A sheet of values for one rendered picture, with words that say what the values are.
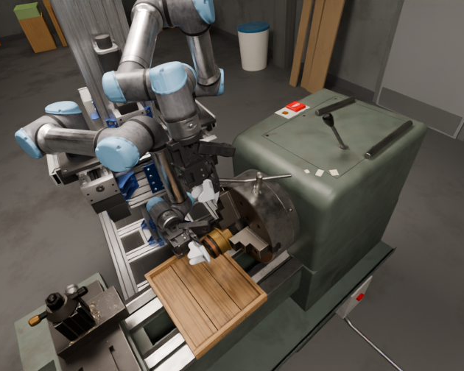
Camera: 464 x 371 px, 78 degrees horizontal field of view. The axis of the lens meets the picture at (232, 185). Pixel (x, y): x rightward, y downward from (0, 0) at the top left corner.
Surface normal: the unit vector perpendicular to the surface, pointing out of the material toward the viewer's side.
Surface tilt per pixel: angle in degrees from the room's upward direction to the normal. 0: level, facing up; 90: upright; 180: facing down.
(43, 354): 0
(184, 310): 0
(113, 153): 90
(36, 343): 0
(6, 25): 90
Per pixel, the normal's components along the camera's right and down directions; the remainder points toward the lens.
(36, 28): 0.45, 0.58
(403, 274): -0.08, -0.74
